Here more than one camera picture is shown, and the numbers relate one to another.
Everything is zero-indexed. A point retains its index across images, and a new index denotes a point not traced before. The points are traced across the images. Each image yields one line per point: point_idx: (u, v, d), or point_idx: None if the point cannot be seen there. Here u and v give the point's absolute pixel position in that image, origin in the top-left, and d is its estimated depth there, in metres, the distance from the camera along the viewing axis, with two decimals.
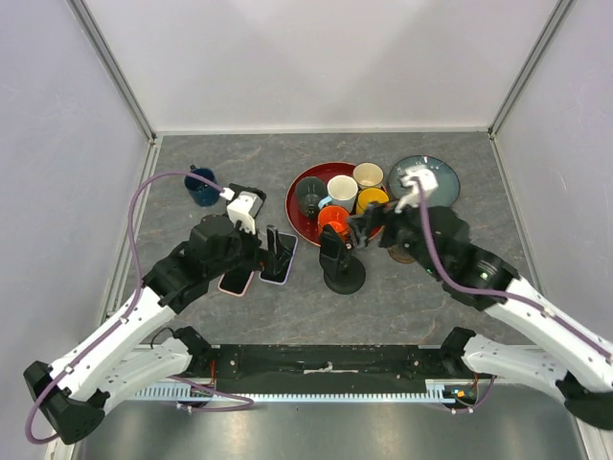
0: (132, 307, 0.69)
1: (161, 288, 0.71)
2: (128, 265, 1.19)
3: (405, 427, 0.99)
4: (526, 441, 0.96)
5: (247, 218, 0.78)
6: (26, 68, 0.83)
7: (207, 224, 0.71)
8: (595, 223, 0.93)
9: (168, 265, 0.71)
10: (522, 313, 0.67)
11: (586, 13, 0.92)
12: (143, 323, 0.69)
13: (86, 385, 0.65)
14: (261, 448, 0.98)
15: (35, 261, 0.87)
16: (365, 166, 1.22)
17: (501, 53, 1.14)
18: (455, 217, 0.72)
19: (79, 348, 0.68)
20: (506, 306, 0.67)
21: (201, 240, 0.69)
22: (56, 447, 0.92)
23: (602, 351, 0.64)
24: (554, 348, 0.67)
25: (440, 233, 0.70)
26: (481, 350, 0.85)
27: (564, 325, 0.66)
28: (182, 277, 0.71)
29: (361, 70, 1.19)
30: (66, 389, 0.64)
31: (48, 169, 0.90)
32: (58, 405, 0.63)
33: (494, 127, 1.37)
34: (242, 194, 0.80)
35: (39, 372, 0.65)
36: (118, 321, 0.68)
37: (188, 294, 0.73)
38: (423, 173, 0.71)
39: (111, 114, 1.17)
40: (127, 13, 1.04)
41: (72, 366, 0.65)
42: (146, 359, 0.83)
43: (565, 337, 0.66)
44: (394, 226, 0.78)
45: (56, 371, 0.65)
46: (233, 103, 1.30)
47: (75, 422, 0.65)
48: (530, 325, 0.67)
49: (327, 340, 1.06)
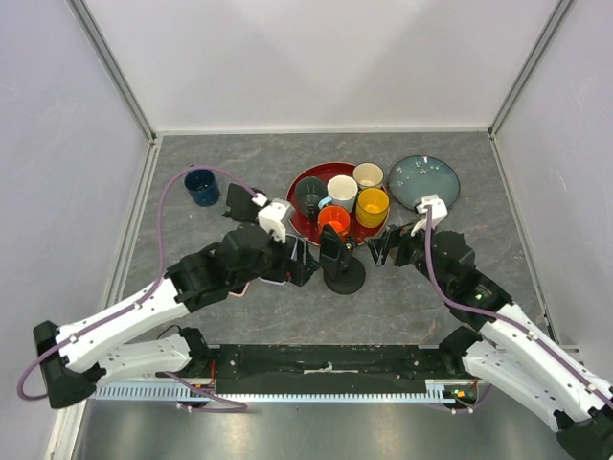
0: (148, 294, 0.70)
1: (181, 284, 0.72)
2: (128, 264, 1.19)
3: (404, 426, 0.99)
4: (524, 441, 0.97)
5: (278, 227, 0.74)
6: (26, 68, 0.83)
7: (242, 233, 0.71)
8: (595, 224, 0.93)
9: (193, 263, 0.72)
10: (507, 333, 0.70)
11: (587, 13, 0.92)
12: (154, 313, 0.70)
13: (84, 359, 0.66)
14: (261, 447, 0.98)
15: (35, 262, 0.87)
16: (365, 166, 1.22)
17: (501, 53, 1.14)
18: (466, 243, 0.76)
19: (89, 319, 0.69)
20: (492, 326, 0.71)
21: (232, 246, 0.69)
22: (56, 447, 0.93)
23: (582, 379, 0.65)
24: (536, 371, 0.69)
25: (445, 253, 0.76)
26: (484, 356, 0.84)
27: (547, 349, 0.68)
28: (204, 279, 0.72)
29: (361, 70, 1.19)
30: (65, 357, 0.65)
31: (49, 170, 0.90)
32: (55, 372, 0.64)
33: (494, 127, 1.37)
34: (276, 200, 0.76)
35: (46, 333, 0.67)
36: (132, 304, 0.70)
37: (206, 296, 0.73)
38: (435, 201, 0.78)
39: (110, 114, 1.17)
40: (127, 13, 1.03)
41: (78, 336, 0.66)
42: (147, 349, 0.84)
43: (548, 361, 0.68)
44: (409, 247, 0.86)
45: (61, 337, 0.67)
46: (233, 102, 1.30)
47: (65, 394, 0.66)
48: (513, 345, 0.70)
49: (327, 340, 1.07)
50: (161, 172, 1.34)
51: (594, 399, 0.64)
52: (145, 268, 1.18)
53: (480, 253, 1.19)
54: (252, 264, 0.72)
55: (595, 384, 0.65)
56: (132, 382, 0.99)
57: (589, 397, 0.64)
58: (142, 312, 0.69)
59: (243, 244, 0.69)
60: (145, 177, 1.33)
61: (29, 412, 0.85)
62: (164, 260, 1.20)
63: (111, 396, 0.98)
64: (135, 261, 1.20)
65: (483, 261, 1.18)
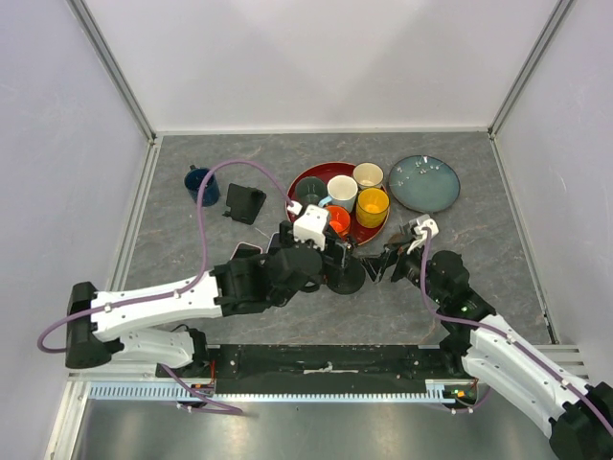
0: (190, 287, 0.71)
1: (222, 287, 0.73)
2: (128, 264, 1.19)
3: (404, 426, 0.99)
4: (524, 441, 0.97)
5: (317, 237, 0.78)
6: (26, 68, 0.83)
7: (297, 253, 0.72)
8: (595, 224, 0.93)
9: (241, 268, 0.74)
10: (488, 339, 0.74)
11: (587, 13, 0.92)
12: (190, 307, 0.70)
13: (112, 331, 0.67)
14: (261, 447, 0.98)
15: (35, 262, 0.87)
16: (365, 166, 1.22)
17: (501, 53, 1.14)
18: (463, 264, 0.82)
19: (127, 294, 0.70)
20: (478, 334, 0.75)
21: (283, 265, 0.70)
22: (56, 447, 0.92)
23: (557, 375, 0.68)
24: (518, 373, 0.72)
25: (443, 271, 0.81)
26: (484, 357, 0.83)
27: (525, 351, 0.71)
28: (245, 287, 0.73)
29: (361, 69, 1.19)
30: (95, 324, 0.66)
31: (48, 169, 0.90)
32: (80, 334, 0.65)
33: (494, 127, 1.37)
34: (313, 210, 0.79)
35: (84, 294, 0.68)
36: (171, 292, 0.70)
37: (241, 305, 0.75)
38: (429, 221, 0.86)
39: (110, 114, 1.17)
40: (127, 13, 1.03)
41: (112, 307, 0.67)
42: (160, 338, 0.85)
43: (526, 362, 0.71)
44: (406, 264, 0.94)
45: (98, 302, 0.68)
46: (233, 103, 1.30)
47: (82, 356, 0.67)
48: (495, 350, 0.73)
49: (327, 340, 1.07)
50: (161, 172, 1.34)
51: (569, 395, 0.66)
52: (144, 268, 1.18)
53: (480, 253, 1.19)
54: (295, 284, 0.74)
55: (570, 380, 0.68)
56: (132, 382, 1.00)
57: (565, 392, 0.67)
58: (178, 302, 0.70)
59: (295, 266, 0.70)
60: (145, 177, 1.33)
61: (29, 411, 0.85)
62: (164, 260, 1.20)
63: (111, 396, 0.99)
64: (135, 261, 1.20)
65: (483, 261, 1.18)
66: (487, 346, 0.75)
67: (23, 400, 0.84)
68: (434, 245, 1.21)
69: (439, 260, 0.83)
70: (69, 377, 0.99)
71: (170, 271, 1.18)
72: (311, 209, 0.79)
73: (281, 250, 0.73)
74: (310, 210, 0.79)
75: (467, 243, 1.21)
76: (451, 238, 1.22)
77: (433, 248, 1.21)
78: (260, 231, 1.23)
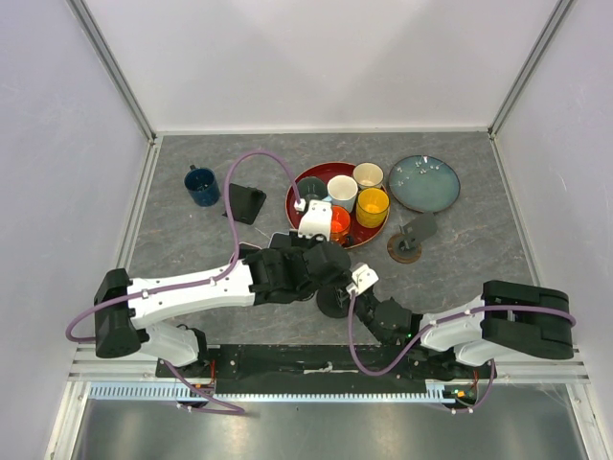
0: (224, 275, 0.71)
1: (255, 274, 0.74)
2: (128, 264, 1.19)
3: (403, 425, 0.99)
4: (525, 441, 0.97)
5: (327, 230, 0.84)
6: (26, 67, 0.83)
7: (333, 248, 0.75)
8: (594, 225, 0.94)
9: (272, 259, 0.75)
10: (429, 335, 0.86)
11: (586, 14, 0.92)
12: (226, 294, 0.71)
13: (149, 317, 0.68)
14: (261, 447, 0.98)
15: (36, 263, 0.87)
16: (365, 166, 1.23)
17: (502, 55, 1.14)
18: (400, 306, 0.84)
19: (162, 280, 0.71)
20: (424, 342, 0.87)
21: (323, 259, 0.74)
22: (56, 447, 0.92)
23: (462, 312, 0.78)
24: (458, 334, 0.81)
25: (395, 326, 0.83)
26: (461, 347, 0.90)
27: (444, 320, 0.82)
28: (278, 277, 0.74)
29: (362, 70, 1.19)
30: (132, 310, 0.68)
31: (49, 168, 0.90)
32: (117, 320, 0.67)
33: (494, 127, 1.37)
34: (318, 204, 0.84)
35: (119, 282, 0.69)
36: (207, 280, 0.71)
37: (273, 294, 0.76)
38: (364, 272, 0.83)
39: (110, 113, 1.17)
40: (126, 13, 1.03)
41: (149, 292, 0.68)
42: (176, 333, 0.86)
43: (448, 325, 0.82)
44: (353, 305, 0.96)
45: (134, 288, 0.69)
46: (232, 102, 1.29)
47: (115, 343, 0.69)
48: (438, 338, 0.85)
49: (326, 340, 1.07)
50: (161, 172, 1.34)
51: (479, 317, 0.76)
52: (144, 268, 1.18)
53: (480, 254, 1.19)
54: (329, 279, 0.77)
55: (470, 306, 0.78)
56: (132, 382, 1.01)
57: (477, 317, 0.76)
58: (215, 289, 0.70)
59: (333, 259, 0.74)
60: (145, 177, 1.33)
61: (29, 412, 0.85)
62: (164, 261, 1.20)
63: (111, 396, 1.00)
64: (135, 261, 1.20)
65: (483, 261, 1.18)
66: (439, 342, 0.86)
67: (24, 400, 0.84)
68: (434, 244, 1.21)
69: (381, 317, 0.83)
70: (69, 377, 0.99)
71: (170, 271, 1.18)
72: (315, 204, 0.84)
73: (317, 245, 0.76)
74: (314, 205, 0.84)
75: (467, 243, 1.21)
76: (451, 238, 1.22)
77: (433, 248, 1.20)
78: (259, 231, 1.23)
